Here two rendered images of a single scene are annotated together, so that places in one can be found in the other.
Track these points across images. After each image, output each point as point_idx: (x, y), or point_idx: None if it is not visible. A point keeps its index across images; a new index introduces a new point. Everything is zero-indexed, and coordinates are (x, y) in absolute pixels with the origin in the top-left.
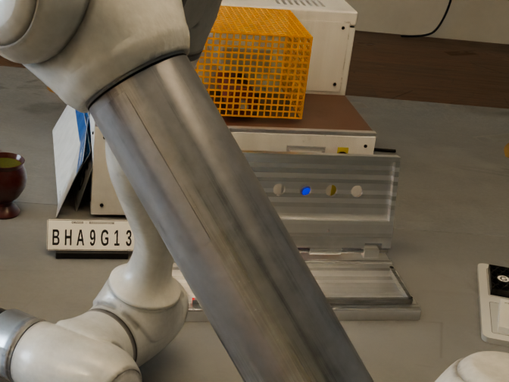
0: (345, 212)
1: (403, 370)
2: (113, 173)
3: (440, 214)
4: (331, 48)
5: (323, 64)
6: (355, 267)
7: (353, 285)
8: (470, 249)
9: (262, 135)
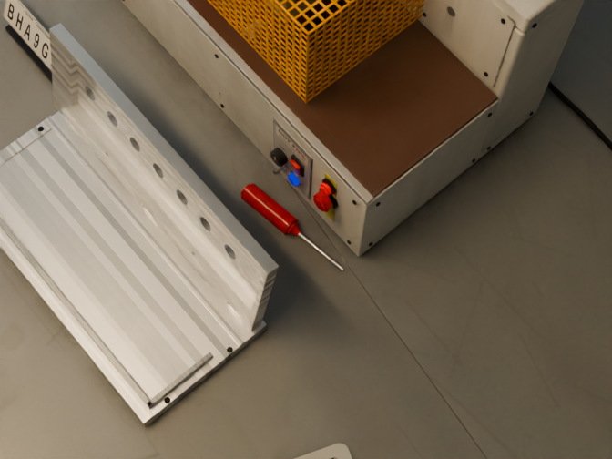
0: (218, 256)
1: (22, 453)
2: None
3: (476, 340)
4: (485, 30)
5: (474, 40)
6: (195, 312)
7: (148, 329)
8: (392, 417)
9: (248, 83)
